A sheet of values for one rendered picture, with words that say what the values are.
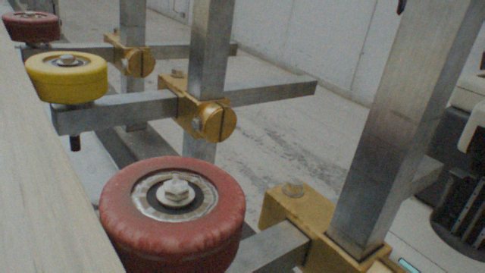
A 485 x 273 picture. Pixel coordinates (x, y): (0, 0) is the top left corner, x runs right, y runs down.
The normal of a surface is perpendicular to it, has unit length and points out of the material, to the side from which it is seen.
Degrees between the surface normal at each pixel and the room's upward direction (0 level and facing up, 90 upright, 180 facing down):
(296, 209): 0
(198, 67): 90
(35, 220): 0
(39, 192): 0
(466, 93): 90
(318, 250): 90
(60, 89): 90
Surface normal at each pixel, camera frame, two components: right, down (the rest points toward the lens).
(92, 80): 0.83, 0.36
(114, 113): 0.60, 0.44
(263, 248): 0.15, -0.88
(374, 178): -0.79, 0.18
